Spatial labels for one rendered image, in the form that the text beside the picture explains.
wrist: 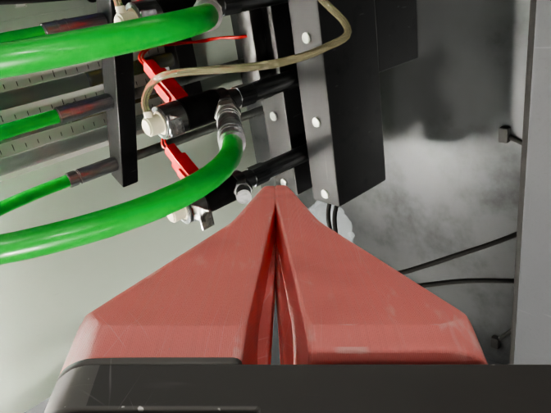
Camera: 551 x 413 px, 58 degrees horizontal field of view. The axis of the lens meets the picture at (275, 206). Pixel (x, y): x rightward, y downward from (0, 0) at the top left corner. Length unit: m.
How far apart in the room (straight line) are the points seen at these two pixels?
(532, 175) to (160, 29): 0.30
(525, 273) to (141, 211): 0.33
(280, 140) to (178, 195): 0.31
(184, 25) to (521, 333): 0.39
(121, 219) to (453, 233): 0.47
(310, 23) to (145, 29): 0.25
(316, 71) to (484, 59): 0.17
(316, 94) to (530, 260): 0.24
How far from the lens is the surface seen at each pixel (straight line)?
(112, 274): 0.77
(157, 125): 0.42
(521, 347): 0.52
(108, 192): 0.73
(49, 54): 0.24
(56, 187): 0.61
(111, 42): 0.24
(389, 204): 0.68
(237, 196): 0.45
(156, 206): 0.25
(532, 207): 0.44
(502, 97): 0.56
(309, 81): 0.49
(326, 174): 0.51
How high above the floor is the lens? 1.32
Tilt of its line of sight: 34 degrees down
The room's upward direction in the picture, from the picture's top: 118 degrees counter-clockwise
